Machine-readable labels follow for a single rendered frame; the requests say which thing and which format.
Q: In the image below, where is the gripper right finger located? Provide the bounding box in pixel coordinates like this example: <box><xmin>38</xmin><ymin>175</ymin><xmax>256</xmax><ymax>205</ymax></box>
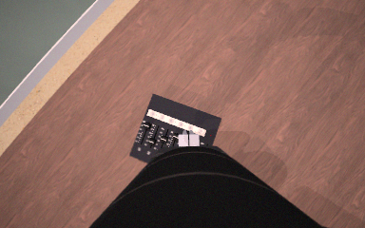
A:
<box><xmin>188</xmin><ymin>130</ymin><xmax>200</xmax><ymax>146</ymax></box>

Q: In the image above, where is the black lighting desk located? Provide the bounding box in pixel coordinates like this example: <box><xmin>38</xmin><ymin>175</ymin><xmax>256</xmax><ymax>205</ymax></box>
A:
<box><xmin>129</xmin><ymin>94</ymin><xmax>221</xmax><ymax>163</ymax></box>

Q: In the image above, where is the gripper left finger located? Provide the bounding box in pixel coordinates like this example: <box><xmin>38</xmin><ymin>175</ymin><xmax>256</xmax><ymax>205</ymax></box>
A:
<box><xmin>179</xmin><ymin>130</ymin><xmax>188</xmax><ymax>146</ymax></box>

